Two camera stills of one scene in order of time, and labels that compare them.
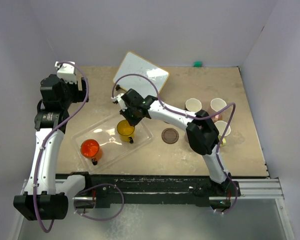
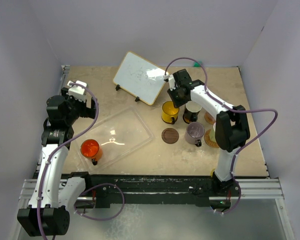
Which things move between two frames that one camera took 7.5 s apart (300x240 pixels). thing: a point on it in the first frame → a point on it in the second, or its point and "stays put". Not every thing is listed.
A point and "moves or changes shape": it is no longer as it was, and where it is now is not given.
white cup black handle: x=193 y=105 stays put
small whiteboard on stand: x=133 y=63 stays put
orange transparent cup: x=91 y=148 stays put
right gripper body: x=131 y=115 → x=176 y=97
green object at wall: x=197 y=64 stays put
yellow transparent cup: x=125 y=131 moves or changes shape
